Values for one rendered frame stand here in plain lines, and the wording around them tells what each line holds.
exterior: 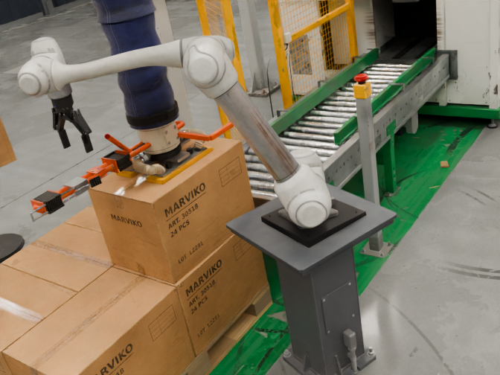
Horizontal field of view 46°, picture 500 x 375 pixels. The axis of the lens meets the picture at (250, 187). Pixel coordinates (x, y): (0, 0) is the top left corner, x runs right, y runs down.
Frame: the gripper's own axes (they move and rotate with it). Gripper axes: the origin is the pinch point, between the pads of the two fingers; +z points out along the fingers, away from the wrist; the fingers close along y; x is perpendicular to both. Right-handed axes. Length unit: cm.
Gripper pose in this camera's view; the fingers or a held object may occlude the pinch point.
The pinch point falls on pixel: (77, 146)
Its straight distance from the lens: 235.2
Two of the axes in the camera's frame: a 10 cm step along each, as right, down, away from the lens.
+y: -8.0, -1.5, 5.8
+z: 1.7, 8.7, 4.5
